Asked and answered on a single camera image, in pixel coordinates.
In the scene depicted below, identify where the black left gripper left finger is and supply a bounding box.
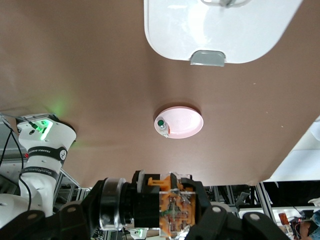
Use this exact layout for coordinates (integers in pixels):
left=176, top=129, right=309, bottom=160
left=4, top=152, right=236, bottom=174
left=0, top=177, right=126, bottom=240

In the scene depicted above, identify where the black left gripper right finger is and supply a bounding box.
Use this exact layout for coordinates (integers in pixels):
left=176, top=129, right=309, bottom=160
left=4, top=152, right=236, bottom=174
left=180, top=177, right=291, bottom=240

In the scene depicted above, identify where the black and orange switch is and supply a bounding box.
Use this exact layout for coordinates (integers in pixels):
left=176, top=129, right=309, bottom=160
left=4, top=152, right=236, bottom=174
left=98, top=169, right=199, bottom=238

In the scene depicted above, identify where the pale pink round plate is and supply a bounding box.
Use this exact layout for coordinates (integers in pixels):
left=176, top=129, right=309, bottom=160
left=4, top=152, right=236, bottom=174
left=153, top=106, right=205, bottom=140

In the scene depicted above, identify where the pink box with white lid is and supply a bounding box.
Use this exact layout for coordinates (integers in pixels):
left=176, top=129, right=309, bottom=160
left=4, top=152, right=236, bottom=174
left=143, top=0, right=305, bottom=68

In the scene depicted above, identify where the aluminium frame rack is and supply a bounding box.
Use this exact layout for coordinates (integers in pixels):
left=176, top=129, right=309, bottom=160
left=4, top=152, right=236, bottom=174
left=203, top=181, right=320, bottom=222

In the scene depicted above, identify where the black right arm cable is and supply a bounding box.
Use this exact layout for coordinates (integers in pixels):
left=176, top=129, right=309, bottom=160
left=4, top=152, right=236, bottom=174
left=0, top=119, right=38, bottom=212

